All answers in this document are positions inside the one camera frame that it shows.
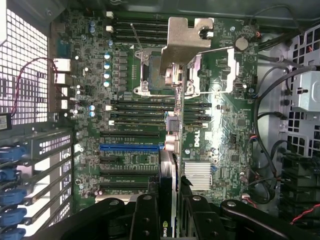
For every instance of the thin metal locking lever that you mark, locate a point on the thin metal locking lever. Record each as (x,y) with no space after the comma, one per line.
(136,37)

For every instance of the green motherboard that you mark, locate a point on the green motherboard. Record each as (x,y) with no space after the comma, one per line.
(225,125)

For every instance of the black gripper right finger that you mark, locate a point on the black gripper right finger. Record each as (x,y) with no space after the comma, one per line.
(202,220)

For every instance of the short black expansion slot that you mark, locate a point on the short black expansion slot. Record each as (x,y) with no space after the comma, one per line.
(108,160)

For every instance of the round coin battery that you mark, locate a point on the round coin battery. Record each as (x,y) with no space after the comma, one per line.
(241,43)

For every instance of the black open PC case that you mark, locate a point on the black open PC case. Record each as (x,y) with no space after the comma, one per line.
(225,7)

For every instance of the metal CPU socket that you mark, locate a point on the metal CPU socket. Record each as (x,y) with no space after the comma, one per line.
(150,72)

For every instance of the silver finned chipset heatsink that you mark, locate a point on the silver finned chipset heatsink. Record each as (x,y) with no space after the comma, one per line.
(198,175)

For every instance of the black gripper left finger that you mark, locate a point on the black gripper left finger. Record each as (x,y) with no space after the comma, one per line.
(145,220)

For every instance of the silver perforated drive cage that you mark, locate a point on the silver perforated drive cage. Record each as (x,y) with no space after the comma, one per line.
(308,87)

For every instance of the white expansion slot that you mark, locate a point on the white expansion slot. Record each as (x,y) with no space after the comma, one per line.
(112,198)

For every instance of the blue expansion slot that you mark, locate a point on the blue expansion slot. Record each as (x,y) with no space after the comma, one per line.
(130,147)

